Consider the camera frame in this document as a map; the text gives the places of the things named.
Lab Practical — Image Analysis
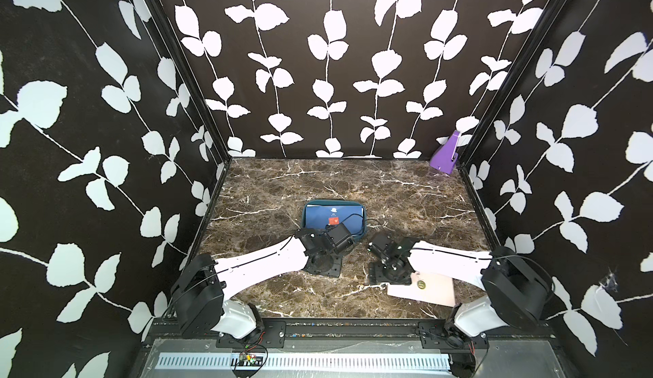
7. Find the teal plastic storage box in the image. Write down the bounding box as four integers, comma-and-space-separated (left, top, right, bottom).
302, 199, 367, 239

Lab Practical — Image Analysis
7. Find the pale pink envelope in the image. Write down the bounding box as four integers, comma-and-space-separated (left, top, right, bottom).
387, 272, 456, 308

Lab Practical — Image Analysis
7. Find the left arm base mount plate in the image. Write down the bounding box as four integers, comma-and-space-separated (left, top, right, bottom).
216, 319, 287, 350

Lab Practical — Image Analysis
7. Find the white perforated rail strip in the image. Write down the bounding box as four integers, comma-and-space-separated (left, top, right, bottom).
155, 352, 452, 374

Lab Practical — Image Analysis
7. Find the dark blue envelope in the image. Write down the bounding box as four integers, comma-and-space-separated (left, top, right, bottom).
303, 203, 364, 234

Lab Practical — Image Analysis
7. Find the purple plastic stand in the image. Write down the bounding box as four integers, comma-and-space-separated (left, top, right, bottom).
430, 131, 460, 175

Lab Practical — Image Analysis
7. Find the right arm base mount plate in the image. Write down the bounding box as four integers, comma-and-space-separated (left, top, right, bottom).
415, 319, 488, 352

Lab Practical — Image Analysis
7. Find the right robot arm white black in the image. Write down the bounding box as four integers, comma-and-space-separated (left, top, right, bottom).
367, 233, 554, 338

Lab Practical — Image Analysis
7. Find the small electronics board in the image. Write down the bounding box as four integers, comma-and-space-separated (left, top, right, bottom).
231, 352, 266, 371

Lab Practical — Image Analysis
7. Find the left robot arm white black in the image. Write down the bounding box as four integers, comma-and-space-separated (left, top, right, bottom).
168, 223, 360, 343

